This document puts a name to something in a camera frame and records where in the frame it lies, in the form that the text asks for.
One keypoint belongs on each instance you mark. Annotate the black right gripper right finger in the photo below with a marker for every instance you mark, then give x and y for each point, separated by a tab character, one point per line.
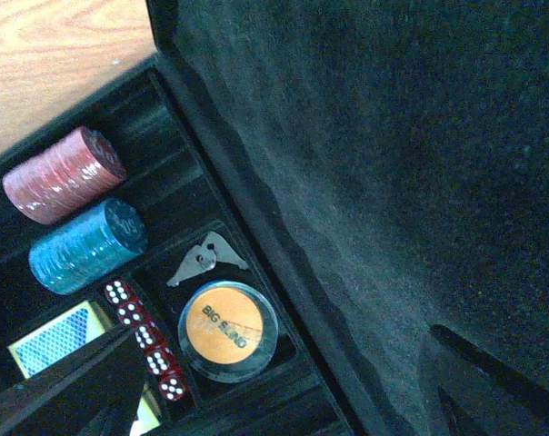
470	392

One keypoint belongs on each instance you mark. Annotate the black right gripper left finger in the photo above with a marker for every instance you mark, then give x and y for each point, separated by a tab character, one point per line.
92	391

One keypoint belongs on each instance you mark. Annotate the playing card deck box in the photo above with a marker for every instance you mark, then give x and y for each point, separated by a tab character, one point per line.
61	337

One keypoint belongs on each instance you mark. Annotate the red translucent die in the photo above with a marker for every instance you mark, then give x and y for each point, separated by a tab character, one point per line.
131	312
172	386
118	291
148	335
159	360

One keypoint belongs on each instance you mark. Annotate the clear dealer button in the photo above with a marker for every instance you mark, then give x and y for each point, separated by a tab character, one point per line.
248	368

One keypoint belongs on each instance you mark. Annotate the blue poker chip stack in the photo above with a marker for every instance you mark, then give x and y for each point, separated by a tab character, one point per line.
89	247

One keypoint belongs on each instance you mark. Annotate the red poker chip stack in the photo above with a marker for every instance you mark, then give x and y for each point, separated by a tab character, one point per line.
64	177

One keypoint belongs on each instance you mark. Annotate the black poker set case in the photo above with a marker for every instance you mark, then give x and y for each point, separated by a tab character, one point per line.
382	167

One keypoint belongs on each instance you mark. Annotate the yellow big blind button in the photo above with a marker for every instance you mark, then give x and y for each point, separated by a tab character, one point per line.
224	325

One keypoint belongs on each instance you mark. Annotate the small silver case keys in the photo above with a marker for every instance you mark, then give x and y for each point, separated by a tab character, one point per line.
203	257

